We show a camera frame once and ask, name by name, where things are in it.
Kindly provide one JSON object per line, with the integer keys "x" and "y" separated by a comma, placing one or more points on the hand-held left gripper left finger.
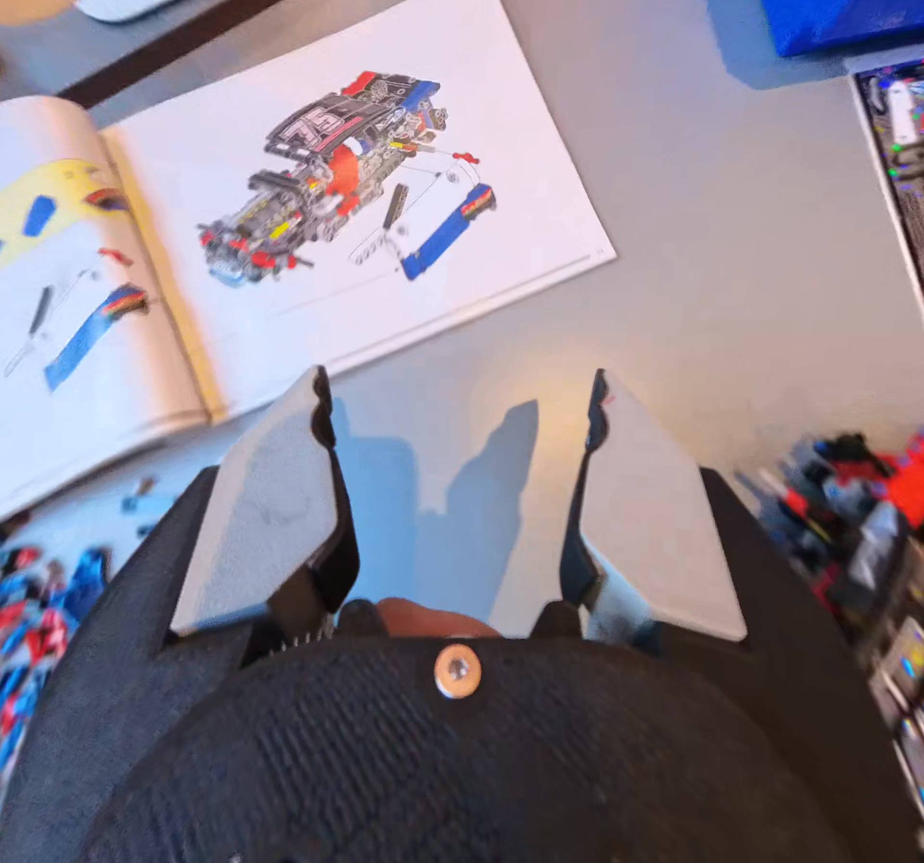
{"x": 267, "y": 516}

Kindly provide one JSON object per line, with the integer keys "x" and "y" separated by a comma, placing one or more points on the pile of toy bricks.
{"x": 43, "y": 610}

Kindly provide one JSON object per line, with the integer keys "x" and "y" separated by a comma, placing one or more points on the car drawing instruction booklet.
{"x": 469, "y": 83}

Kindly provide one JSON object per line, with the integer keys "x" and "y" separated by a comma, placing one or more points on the shiny sticker sheet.
{"x": 902, "y": 177}

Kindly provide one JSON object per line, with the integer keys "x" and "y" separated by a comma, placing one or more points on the toy brick car model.
{"x": 859, "y": 516}

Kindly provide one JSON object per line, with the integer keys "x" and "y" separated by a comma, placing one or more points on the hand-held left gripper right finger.
{"x": 657, "y": 531}

